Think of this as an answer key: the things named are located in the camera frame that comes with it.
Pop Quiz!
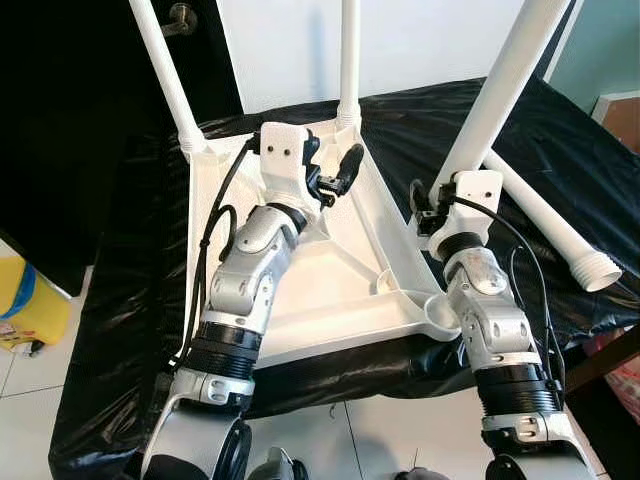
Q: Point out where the white plastic table top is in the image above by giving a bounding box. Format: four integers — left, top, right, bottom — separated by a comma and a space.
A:
185, 105, 466, 371

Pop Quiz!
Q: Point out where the white plastic table leg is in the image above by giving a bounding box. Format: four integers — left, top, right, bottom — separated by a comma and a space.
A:
483, 150, 623, 293
338, 0, 363, 131
128, 0, 209, 161
435, 0, 573, 201

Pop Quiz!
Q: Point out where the black plastic table cover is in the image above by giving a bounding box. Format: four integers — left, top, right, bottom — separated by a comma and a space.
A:
50, 75, 640, 480

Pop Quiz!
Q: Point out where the brown wooden box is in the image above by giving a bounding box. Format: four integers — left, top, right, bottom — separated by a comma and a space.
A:
598, 92, 640, 151

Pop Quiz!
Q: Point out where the brown wooden table beam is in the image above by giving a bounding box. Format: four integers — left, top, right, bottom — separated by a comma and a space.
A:
565, 325, 640, 391

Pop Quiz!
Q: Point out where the dark door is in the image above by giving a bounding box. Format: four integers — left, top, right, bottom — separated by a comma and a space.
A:
0, 0, 241, 291

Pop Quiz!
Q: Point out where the pink plastic bag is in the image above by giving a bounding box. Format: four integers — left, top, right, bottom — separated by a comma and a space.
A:
590, 335, 640, 411

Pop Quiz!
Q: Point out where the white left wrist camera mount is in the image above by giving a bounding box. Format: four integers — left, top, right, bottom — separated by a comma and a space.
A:
258, 122, 323, 216

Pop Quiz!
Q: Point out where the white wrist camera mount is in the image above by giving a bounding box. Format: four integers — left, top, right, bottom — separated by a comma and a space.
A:
258, 122, 323, 216
430, 170, 503, 251

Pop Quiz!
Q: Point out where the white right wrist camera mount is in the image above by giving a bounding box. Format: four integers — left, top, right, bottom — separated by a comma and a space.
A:
430, 170, 503, 251

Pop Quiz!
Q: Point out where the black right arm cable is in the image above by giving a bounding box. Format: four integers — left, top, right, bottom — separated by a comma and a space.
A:
445, 195, 569, 396

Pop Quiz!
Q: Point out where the metal door handle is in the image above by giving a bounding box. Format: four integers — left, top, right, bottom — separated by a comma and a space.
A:
165, 2, 201, 39

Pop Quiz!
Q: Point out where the grey door frame post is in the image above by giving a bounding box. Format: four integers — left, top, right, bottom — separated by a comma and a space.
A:
540, 0, 584, 81

